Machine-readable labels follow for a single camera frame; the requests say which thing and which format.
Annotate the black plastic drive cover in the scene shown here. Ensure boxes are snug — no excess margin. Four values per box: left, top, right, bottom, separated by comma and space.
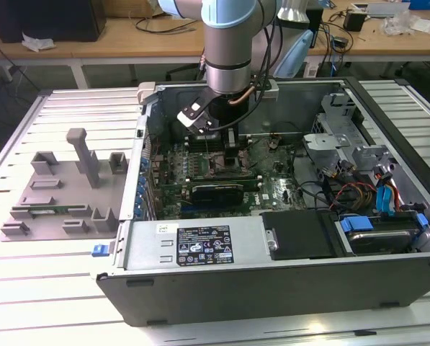
261, 210, 340, 261

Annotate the grey parts rack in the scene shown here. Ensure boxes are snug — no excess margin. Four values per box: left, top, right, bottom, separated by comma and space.
0, 128, 131, 241

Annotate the clear plastic bag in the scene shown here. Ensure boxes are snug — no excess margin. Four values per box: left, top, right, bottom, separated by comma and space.
382, 10, 417, 37

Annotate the blue flat data wire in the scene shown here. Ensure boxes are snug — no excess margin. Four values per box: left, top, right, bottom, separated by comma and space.
374, 182, 399, 217

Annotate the silver metal drive cage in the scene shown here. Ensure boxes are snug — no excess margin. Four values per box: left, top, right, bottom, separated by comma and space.
303, 92, 399, 181

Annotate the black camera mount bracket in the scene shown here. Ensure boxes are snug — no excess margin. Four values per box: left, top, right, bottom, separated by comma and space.
184, 88, 215, 120

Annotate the black computer tower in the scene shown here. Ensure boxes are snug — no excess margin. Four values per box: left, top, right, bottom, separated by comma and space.
0, 0, 107, 43

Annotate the small black box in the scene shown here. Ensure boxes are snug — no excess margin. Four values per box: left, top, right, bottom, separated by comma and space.
343, 10, 366, 32

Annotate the brown cardboard box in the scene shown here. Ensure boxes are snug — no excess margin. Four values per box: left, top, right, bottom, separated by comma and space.
106, 0, 165, 18

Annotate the wooden desk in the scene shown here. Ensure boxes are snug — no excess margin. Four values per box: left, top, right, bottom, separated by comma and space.
0, 6, 430, 89

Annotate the silver power supply with label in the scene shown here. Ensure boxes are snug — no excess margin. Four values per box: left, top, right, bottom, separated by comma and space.
122, 215, 275, 272

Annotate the hard disk in blue carrier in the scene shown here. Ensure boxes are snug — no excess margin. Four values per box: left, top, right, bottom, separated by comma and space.
339, 213, 429, 257

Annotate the black graphics card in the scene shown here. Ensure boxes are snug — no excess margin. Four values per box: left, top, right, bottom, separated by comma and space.
191, 182, 245, 210

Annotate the green motherboard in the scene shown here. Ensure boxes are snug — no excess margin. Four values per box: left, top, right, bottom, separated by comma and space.
148, 136, 304, 219

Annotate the white crumpled paper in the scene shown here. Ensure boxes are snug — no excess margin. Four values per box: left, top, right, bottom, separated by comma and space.
22, 32, 55, 52

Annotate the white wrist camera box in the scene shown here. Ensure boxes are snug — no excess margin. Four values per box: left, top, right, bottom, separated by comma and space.
176, 104, 211, 135

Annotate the grey case release handle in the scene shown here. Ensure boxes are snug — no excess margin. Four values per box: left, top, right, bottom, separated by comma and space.
137, 81, 162, 105

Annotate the CPU socket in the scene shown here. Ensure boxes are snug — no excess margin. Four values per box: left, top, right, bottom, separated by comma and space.
200, 151, 250, 177

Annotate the red yellow black wire bundle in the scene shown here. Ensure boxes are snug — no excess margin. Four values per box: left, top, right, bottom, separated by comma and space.
329, 182, 377, 213

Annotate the open black PC case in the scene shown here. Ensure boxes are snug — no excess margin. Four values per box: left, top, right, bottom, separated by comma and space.
95, 76, 430, 327

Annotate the grey flat device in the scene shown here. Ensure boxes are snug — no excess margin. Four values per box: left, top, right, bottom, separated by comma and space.
351, 0, 410, 17

